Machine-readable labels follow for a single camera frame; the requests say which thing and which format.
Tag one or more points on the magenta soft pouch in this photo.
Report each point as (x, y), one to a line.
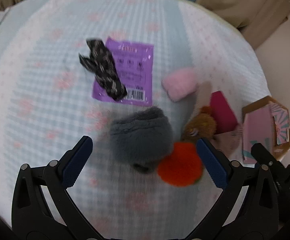
(222, 113)

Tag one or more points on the pink hexagonal cardboard box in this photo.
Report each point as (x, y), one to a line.
(265, 121)

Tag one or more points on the black patterned cloth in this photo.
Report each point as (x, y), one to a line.
(101, 63)

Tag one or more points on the grey fluffy plush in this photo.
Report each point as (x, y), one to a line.
(141, 139)

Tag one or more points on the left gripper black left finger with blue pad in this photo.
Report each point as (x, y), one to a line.
(42, 208)

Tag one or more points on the purple plastic packet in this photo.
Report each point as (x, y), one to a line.
(134, 65)

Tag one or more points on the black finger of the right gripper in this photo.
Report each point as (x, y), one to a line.
(262, 155)

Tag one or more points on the beige right curtain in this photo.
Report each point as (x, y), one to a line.
(257, 20)

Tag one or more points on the brown plush toy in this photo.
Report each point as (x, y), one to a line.
(201, 123)

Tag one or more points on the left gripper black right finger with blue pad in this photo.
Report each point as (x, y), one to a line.
(247, 208)

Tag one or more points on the blue checkered floral bedsheet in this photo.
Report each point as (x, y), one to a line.
(46, 102)

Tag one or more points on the pink fluffy pouch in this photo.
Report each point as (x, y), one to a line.
(180, 83)

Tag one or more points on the orange fluffy pompom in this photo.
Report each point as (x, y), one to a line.
(183, 167)

